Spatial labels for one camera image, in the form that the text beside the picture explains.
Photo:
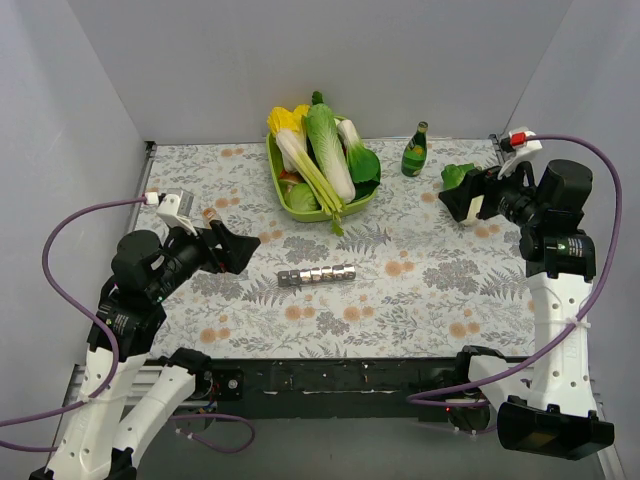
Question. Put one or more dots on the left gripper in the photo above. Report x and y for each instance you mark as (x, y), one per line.
(215, 248)

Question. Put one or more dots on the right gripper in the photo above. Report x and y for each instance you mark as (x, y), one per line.
(485, 197)

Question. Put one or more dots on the grey weekly pill organizer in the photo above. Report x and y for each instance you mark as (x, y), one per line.
(315, 275)

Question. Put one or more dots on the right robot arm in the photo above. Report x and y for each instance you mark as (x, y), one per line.
(555, 414)

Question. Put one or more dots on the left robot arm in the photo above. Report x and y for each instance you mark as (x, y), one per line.
(102, 439)

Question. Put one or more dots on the romaine lettuce head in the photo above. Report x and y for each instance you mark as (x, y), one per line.
(452, 175)

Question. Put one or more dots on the green glass bottle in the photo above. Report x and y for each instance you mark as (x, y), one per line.
(415, 153)

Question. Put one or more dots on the round green cabbage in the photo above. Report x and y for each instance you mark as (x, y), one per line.
(301, 198)

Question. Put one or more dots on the green plastic basket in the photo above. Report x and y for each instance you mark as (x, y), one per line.
(285, 175)

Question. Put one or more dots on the floral table mat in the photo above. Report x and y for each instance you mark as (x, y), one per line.
(425, 285)

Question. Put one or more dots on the bok choy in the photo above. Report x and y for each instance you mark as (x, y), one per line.
(363, 164)

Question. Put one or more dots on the celery stalks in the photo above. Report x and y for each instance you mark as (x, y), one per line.
(330, 203)

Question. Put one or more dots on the yellow leafy cabbage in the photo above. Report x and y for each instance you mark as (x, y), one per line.
(281, 118)

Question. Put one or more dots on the napa cabbage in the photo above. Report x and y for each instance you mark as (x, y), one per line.
(322, 132)

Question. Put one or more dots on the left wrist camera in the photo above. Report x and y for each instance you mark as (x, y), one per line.
(173, 207)

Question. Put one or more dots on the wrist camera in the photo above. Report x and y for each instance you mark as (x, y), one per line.
(173, 207)
(517, 146)

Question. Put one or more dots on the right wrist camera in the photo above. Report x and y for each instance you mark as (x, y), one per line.
(517, 146)

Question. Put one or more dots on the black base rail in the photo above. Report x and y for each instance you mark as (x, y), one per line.
(351, 388)

